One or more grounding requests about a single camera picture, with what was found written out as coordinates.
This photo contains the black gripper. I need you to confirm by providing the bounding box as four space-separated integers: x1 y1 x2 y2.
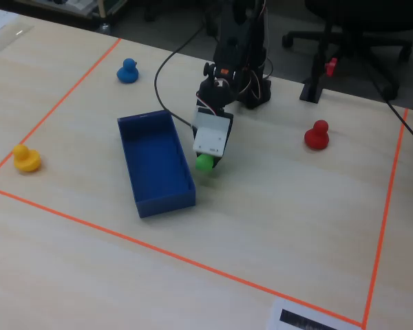
195 76 236 170

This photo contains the green rubber duck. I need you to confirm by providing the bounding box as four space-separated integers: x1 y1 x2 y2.
195 153 215 172

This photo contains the blue rectangular plastic box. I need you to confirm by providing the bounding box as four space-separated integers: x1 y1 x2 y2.
116 109 197 219

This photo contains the red rubber duck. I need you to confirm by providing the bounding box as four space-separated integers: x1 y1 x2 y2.
304 120 330 151

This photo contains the blue rubber duck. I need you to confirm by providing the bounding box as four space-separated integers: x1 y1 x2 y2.
116 58 140 85

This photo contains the yellow rubber duck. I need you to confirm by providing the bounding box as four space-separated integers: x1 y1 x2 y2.
12 144 42 173

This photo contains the black clamp stand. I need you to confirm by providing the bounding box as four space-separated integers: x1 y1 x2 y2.
299 20 332 104

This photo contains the red clamp knob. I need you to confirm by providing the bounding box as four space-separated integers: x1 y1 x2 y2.
324 57 339 78

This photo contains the orange tape line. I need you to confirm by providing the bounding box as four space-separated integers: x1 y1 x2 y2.
0 185 365 327
361 108 410 329
0 37 123 183

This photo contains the black office chair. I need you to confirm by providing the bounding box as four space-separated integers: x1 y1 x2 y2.
282 0 413 101

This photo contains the white paper label black bar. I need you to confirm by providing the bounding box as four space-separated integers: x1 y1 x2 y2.
265 297 363 330

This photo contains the clear plastic sheet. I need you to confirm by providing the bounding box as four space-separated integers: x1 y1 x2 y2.
0 15 34 62

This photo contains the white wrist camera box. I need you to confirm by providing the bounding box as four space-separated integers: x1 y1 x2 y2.
191 107 234 158

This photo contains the black camera cable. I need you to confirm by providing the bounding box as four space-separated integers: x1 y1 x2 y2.
153 16 208 129

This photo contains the black power cable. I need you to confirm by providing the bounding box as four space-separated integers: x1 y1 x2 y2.
370 77 413 151

